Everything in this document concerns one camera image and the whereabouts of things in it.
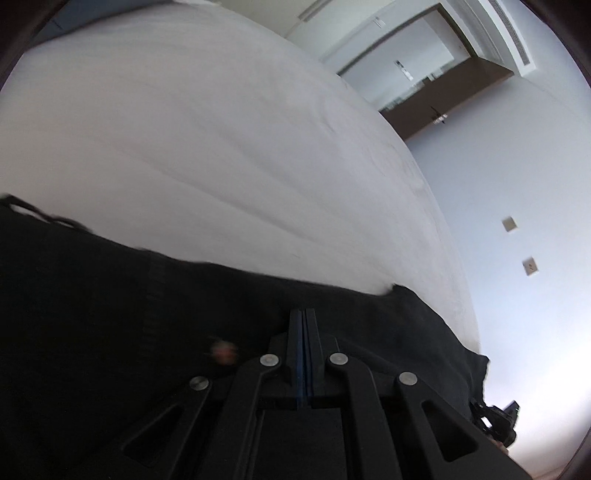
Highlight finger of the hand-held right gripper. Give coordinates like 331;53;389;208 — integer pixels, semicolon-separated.
470;399;520;448

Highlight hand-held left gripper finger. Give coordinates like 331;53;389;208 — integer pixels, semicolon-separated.
305;309;532;480
121;310;305;480

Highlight black denim pants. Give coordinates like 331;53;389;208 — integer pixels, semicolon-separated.
0;194;490;480

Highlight bed with white sheet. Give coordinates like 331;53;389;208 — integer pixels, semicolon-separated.
0;0;481;354

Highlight brown wooden door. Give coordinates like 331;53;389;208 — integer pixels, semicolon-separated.
379;58;515;141

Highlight white ceiling air vent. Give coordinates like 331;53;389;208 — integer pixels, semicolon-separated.
482;0;537;77

